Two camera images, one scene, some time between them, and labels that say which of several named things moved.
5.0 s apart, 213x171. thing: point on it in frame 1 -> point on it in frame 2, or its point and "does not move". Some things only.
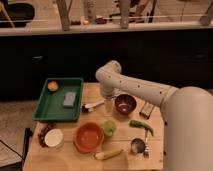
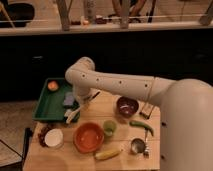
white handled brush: (88, 108) -> (73, 115)
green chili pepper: (135, 123) does not move
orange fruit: (52, 85) does not move
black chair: (18, 13) does not move
